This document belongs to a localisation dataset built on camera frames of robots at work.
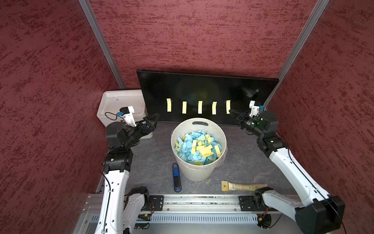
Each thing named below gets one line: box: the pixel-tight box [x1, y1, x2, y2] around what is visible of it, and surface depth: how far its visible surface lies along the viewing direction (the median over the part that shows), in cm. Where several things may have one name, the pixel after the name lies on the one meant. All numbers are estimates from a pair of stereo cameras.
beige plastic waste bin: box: [170, 117, 228, 182], surface depth 74 cm
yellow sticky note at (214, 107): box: [211, 101, 218, 116], surface depth 74 cm
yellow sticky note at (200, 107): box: [197, 100, 204, 115], surface depth 74 cm
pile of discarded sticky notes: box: [173, 129, 223, 166], surface depth 73 cm
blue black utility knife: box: [172, 163, 182, 193], surface depth 81 cm
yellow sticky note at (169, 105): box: [166, 97, 172, 113], surface depth 72 cm
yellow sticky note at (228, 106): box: [225, 99, 231, 115], surface depth 73 cm
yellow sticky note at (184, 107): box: [182, 101, 187, 115], surface depth 74 cm
